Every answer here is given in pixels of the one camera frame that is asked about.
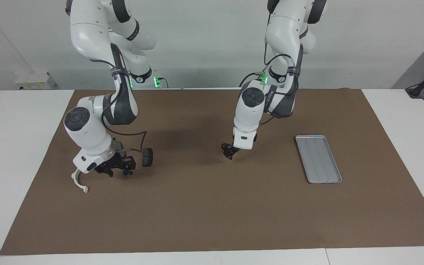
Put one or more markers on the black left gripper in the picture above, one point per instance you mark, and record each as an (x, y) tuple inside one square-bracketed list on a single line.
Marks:
[(232, 147)]

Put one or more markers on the white semicircular bracket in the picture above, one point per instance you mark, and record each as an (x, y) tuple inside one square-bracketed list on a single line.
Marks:
[(75, 179)]

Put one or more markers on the short dark brake pad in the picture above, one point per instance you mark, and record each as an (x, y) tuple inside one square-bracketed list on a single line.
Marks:
[(147, 157)]

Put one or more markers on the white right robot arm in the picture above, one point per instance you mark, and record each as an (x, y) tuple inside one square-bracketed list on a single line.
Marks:
[(87, 132)]

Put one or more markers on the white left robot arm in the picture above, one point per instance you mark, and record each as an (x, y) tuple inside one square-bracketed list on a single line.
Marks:
[(248, 110)]

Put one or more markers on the silver metal tray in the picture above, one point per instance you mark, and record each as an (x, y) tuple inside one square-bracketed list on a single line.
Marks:
[(318, 162)]

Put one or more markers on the white power box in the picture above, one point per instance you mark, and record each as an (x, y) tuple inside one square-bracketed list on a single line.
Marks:
[(35, 81)]

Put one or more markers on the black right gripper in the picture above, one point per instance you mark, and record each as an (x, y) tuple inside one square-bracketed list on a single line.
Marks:
[(118, 163)]

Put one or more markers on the brown paper table mat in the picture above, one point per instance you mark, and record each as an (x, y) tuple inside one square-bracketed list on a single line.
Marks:
[(212, 206)]

